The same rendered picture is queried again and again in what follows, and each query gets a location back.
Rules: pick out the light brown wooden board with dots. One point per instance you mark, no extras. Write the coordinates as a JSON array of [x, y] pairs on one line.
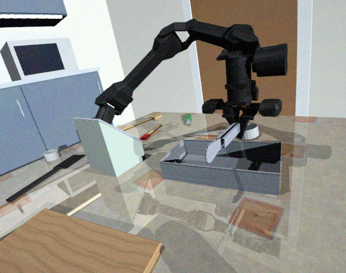
[[51, 242]]

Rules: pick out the grey saucepan with long handle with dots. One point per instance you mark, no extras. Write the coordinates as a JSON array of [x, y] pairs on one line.
[[250, 132]]

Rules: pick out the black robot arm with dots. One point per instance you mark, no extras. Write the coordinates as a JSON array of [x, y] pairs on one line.
[[241, 48]]

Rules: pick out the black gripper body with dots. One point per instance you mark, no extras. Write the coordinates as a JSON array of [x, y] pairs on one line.
[[238, 96]]

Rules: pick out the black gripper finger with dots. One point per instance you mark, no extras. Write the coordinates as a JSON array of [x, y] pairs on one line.
[[232, 119], [243, 120]]

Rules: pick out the white short cylinder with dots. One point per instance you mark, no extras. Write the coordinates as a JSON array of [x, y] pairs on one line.
[[52, 155]]

